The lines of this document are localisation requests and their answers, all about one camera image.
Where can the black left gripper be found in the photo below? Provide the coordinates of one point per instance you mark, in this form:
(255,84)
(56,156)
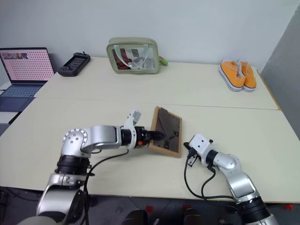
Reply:
(141,136)

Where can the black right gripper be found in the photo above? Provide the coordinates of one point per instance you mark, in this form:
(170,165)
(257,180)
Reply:
(194,155)

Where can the wooden picture frame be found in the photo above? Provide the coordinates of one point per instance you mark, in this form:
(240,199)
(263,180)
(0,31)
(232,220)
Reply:
(167,131)

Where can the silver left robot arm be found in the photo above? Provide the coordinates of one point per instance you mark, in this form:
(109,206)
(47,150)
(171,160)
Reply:
(100,137)

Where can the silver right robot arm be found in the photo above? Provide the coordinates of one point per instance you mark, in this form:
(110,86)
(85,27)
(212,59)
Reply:
(239,178)

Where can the small red floor object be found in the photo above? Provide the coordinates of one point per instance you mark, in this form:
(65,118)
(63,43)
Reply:
(149,207)
(289,206)
(186,207)

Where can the dark rounded shape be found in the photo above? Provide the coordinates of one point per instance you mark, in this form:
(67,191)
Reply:
(193,217)
(137,218)

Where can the green pouch zipper tag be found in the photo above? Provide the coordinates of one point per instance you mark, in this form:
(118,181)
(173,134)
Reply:
(164,61)

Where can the green transparent zip pouch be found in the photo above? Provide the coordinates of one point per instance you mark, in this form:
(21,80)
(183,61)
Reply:
(132,56)

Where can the orange canvas sneaker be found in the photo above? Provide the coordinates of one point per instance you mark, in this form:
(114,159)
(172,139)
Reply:
(249,77)
(230,73)

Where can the black handheld controller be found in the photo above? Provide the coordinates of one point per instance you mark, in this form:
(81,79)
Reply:
(74,63)

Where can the grey partition panel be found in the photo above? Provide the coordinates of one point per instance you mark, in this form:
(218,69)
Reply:
(284,82)

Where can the open laptop computer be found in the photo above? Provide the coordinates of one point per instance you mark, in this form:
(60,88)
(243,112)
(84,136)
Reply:
(25,64)

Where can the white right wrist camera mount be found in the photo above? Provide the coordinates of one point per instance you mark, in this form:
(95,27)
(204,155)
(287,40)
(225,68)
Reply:
(200,146)

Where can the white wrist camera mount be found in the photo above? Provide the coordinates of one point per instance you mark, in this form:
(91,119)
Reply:
(200,146)
(131,119)

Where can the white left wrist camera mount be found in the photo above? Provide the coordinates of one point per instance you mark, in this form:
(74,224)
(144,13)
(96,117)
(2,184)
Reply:
(131,119)

